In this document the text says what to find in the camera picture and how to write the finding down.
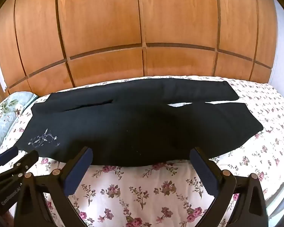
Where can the light blue floral pillow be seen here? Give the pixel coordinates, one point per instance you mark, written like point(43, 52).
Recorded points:
point(4, 110)

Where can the black pants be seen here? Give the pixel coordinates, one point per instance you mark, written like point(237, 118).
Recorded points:
point(137, 127)

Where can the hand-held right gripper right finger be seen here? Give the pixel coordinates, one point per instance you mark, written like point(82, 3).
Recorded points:
point(204, 173)

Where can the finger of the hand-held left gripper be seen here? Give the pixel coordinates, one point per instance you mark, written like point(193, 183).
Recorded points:
point(26, 162)
point(7, 155)

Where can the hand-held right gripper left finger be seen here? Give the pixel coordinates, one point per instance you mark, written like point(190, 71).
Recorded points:
point(77, 173)

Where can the floral bed sheet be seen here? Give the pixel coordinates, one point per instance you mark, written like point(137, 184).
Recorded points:
point(137, 194)

